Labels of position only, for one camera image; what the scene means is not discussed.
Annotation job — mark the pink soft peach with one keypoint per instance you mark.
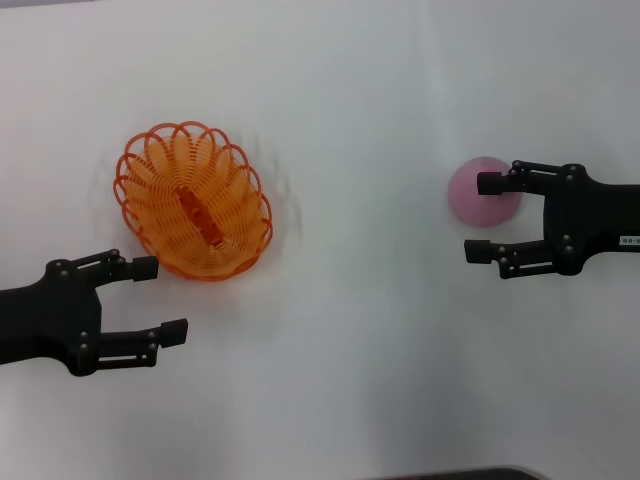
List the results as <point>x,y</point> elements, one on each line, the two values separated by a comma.
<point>475,210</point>

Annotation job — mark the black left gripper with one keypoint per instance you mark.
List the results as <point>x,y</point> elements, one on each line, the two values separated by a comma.
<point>45,320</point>

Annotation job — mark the black rounded robot base edge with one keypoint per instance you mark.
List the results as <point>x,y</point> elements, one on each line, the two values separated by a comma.
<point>465,474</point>

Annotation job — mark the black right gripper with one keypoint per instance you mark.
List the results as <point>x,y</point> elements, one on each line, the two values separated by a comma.
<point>595,220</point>

